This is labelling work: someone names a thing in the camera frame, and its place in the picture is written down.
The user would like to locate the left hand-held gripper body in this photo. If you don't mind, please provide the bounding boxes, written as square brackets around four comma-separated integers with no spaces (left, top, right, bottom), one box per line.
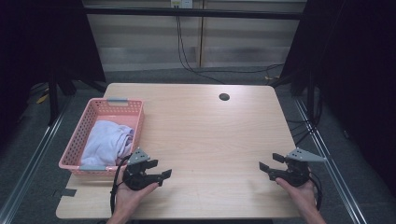
[121,147,164,191]

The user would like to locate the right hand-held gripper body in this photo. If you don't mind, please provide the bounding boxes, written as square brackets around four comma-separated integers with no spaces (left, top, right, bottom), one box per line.
[269,147,327,188]

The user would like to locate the white patterned towel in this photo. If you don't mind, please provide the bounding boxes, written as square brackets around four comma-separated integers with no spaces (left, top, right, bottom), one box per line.
[80,119,135,167]

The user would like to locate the pink perforated plastic basket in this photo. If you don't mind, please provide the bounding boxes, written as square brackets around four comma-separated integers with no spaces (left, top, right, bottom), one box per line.
[58,97,146,179]

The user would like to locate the person's right hand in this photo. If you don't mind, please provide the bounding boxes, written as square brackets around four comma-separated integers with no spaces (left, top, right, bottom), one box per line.
[275,176,319,216]

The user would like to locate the person's left hand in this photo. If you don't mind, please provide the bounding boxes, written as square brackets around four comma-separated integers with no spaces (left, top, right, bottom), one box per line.
[112,177,160,218]

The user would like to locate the black tape strip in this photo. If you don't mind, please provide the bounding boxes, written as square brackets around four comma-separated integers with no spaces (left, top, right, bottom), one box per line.
[60,188,78,198]

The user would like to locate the black curtain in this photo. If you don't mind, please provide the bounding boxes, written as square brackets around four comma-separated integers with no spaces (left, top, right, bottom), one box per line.
[278,0,396,197]
[0,0,107,141]

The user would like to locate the black metal stand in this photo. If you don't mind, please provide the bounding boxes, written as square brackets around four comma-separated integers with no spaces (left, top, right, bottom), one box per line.
[47,72,107,127]

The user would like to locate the yellow floor object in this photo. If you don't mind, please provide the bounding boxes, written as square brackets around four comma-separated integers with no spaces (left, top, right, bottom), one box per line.
[35,92,50,105]

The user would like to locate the black horizontal metal bar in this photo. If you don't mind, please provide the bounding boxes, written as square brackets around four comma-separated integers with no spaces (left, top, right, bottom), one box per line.
[83,7,304,21]

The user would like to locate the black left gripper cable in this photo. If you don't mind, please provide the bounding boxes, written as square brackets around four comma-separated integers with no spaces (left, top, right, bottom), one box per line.
[109,154,134,217]

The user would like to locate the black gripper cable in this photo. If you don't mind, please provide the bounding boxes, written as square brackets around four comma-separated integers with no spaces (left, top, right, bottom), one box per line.
[109,154,134,217]
[307,170,323,212]

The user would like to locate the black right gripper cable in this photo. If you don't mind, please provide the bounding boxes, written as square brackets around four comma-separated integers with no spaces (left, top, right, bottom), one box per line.
[307,170,323,212]

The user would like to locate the metal floor rail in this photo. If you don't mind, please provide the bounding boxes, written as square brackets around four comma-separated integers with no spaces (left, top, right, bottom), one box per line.
[293,96,369,224]
[0,95,75,224]

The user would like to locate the black floor cables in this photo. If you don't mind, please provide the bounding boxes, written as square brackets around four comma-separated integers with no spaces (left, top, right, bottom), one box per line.
[285,88,324,147]

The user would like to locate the black hanging wall cable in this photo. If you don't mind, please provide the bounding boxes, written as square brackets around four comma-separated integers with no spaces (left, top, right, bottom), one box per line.
[176,15,285,86]

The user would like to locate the white wall power outlet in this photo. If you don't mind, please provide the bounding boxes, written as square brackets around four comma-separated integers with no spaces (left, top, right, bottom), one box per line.
[170,0,193,9]

